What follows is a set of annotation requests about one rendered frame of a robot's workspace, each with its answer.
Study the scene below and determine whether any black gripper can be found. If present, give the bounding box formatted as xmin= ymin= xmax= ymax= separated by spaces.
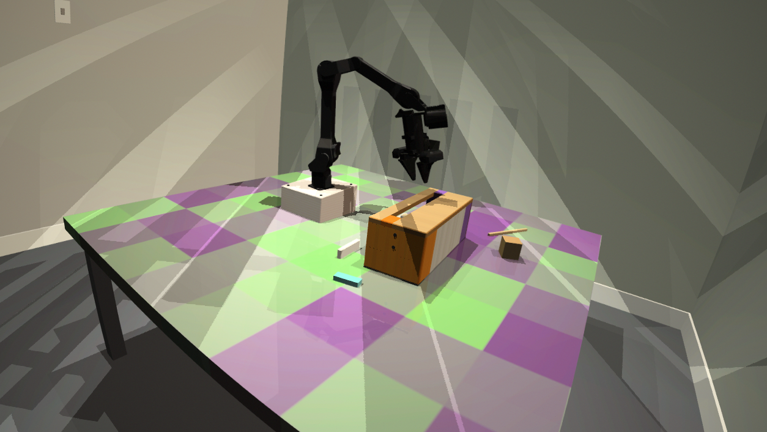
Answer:
xmin=392 ymin=130 xmax=443 ymax=183

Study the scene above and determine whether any teal rectangular block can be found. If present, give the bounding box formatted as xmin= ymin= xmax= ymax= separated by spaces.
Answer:
xmin=333 ymin=272 xmax=362 ymax=288

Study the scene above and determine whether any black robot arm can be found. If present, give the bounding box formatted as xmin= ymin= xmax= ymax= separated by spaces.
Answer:
xmin=308 ymin=57 xmax=448 ymax=190

